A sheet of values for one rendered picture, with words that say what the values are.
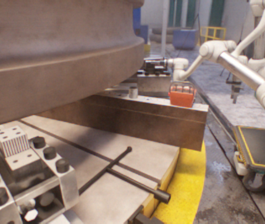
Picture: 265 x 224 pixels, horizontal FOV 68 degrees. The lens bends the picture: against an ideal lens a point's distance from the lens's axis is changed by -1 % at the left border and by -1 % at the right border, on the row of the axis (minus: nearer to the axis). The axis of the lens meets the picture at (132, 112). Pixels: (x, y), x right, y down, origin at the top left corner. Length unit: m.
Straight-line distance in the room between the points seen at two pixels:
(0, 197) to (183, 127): 1.32
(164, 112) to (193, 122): 0.24
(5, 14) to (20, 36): 0.12
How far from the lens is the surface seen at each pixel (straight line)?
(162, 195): 1.33
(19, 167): 0.99
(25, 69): 1.15
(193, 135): 1.74
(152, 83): 2.67
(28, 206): 1.06
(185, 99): 1.63
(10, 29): 1.27
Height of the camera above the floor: 1.31
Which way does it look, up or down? 24 degrees down
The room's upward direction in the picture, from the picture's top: straight up
